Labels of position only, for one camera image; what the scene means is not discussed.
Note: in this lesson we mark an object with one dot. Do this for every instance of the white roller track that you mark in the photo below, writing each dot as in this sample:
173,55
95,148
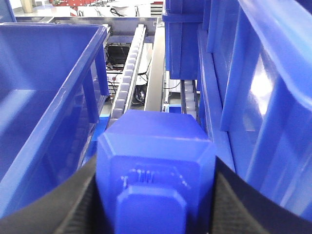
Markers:
124,95

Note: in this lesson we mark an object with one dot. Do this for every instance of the large blue target bin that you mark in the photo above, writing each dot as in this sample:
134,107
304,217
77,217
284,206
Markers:
53,85

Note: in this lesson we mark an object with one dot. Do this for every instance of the blue plastic bottle part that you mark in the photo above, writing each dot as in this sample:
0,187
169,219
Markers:
155,174

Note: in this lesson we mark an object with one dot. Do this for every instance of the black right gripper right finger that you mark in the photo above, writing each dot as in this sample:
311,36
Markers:
237,208

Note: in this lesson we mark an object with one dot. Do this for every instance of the blue neighbouring bin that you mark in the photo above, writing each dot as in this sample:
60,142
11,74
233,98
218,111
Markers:
182,19

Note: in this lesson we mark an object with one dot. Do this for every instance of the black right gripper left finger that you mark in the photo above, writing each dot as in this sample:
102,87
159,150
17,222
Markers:
68,209

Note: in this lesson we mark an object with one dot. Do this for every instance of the blue bin on right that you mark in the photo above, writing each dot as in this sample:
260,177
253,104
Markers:
258,85

